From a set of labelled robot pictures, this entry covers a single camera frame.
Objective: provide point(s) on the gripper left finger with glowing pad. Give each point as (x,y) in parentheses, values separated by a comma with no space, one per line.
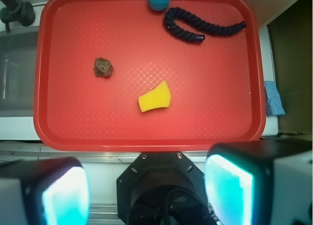
(44,192)

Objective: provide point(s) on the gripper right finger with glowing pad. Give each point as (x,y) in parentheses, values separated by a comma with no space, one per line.
(263,182)

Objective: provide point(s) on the brown rock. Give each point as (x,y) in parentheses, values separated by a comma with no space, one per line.
(102,67)

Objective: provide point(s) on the blue sponge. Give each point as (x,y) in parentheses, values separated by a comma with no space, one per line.
(274,105)

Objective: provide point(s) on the red plastic tray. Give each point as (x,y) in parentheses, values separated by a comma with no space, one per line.
(216,85)

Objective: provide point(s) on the yellow sponge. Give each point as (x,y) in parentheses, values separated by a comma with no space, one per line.
(159,97)

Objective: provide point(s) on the steel sink basin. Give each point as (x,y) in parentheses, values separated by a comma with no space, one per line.
(17,73)

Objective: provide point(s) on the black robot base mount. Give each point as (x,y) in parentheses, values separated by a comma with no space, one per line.
(164,188)

